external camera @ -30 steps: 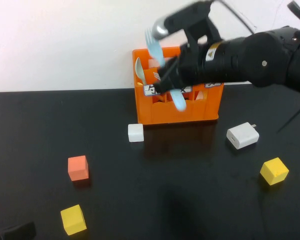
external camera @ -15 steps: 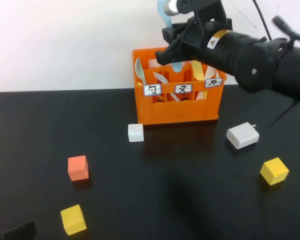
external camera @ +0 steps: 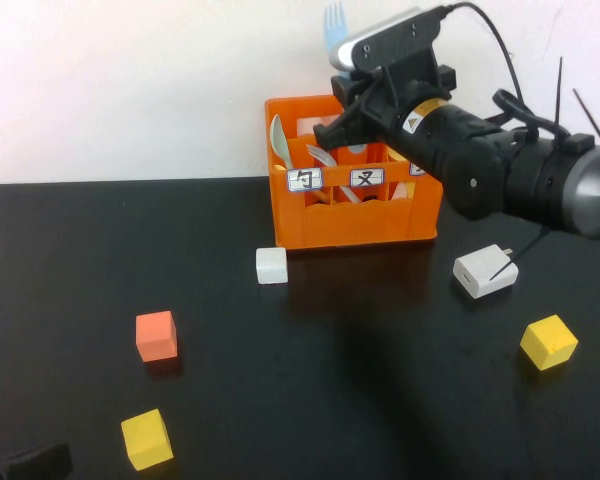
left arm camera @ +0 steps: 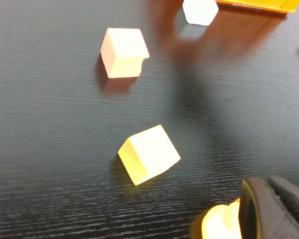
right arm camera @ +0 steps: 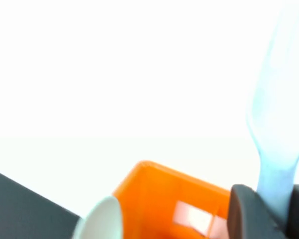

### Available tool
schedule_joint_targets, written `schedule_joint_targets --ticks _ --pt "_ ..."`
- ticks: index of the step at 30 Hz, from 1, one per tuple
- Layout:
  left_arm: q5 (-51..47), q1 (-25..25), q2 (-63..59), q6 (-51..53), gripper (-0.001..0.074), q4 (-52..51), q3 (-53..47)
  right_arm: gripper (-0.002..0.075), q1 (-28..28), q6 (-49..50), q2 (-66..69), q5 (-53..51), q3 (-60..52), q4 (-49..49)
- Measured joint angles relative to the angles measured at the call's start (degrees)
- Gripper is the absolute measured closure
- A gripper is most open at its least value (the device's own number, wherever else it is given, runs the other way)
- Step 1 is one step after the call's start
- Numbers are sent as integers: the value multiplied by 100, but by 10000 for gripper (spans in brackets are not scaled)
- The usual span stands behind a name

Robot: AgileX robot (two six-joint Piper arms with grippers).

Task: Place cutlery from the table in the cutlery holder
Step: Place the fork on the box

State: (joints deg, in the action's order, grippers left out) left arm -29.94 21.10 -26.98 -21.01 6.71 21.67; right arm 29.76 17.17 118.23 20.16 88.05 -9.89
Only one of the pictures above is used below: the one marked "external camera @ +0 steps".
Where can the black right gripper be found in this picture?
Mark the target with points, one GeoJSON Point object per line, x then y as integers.
{"type": "Point", "coordinates": [405, 90]}

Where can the light blue plastic fork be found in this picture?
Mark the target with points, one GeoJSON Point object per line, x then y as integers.
{"type": "Point", "coordinates": [335, 25]}

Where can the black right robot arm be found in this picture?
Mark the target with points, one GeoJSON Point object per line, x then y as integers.
{"type": "Point", "coordinates": [480, 165]}

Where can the orange plastic cutlery holder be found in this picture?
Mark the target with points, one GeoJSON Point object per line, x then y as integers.
{"type": "Point", "coordinates": [355, 225]}

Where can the white plastic fork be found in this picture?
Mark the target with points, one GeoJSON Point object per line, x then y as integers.
{"type": "Point", "coordinates": [322, 156]}

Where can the paper label for forks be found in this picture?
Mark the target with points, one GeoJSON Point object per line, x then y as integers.
{"type": "Point", "coordinates": [366, 178]}

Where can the white plastic spoon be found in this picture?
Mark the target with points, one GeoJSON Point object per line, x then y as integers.
{"type": "Point", "coordinates": [280, 140]}

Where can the paper label for spoons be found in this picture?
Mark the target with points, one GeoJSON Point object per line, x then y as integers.
{"type": "Point", "coordinates": [305, 180]}

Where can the paper label for knives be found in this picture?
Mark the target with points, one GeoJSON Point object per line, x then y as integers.
{"type": "Point", "coordinates": [416, 170]}

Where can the plain yellow foam cube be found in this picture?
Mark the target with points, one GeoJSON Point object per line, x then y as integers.
{"type": "Point", "coordinates": [147, 441]}

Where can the salmon orange foam cube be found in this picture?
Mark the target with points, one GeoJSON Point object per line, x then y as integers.
{"type": "Point", "coordinates": [156, 337]}

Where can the white foam cube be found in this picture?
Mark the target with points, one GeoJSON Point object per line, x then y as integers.
{"type": "Point", "coordinates": [271, 266]}

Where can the yellow cube with chipped face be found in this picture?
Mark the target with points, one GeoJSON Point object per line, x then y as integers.
{"type": "Point", "coordinates": [549, 342]}

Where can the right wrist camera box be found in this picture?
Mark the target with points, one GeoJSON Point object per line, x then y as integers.
{"type": "Point", "coordinates": [385, 40]}

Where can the white USB wall charger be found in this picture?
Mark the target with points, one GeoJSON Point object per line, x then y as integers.
{"type": "Point", "coordinates": [480, 272]}

